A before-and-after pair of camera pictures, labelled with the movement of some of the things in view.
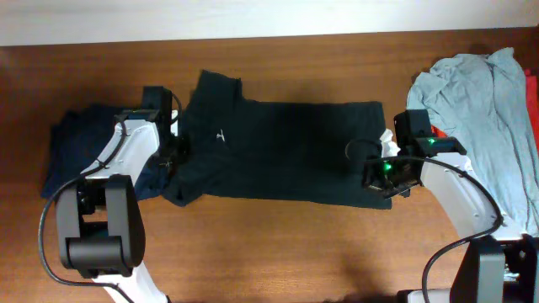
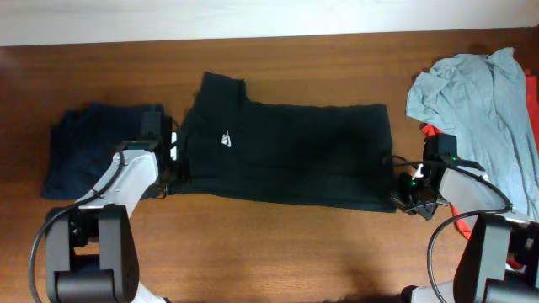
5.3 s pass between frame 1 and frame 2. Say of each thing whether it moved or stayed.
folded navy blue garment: stayed
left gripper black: moved
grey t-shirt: stayed
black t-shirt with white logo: stayed
